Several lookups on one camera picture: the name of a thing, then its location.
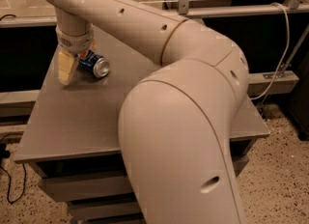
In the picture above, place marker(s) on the grey drawer cabinet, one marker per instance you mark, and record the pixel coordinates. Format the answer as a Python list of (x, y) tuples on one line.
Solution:
[(81, 120)]

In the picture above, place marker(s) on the bottom grey drawer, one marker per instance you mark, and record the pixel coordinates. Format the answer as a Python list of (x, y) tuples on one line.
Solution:
[(125, 219)]

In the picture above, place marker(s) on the middle grey drawer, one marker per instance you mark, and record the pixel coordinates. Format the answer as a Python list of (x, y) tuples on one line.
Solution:
[(104, 207)]

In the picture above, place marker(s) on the blue pepsi can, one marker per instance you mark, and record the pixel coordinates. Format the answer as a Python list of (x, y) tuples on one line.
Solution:
[(94, 63)]

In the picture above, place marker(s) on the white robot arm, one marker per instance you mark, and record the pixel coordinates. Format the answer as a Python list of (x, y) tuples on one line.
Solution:
[(174, 125)]

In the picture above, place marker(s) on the grey drawer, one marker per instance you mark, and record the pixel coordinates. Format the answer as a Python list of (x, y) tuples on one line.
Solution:
[(106, 176), (125, 219), (104, 207)]

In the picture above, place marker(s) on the top grey drawer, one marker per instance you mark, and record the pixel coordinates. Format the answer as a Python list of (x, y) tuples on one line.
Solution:
[(106, 176)]

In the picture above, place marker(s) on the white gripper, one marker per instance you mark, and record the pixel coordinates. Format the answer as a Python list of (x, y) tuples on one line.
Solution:
[(74, 43)]

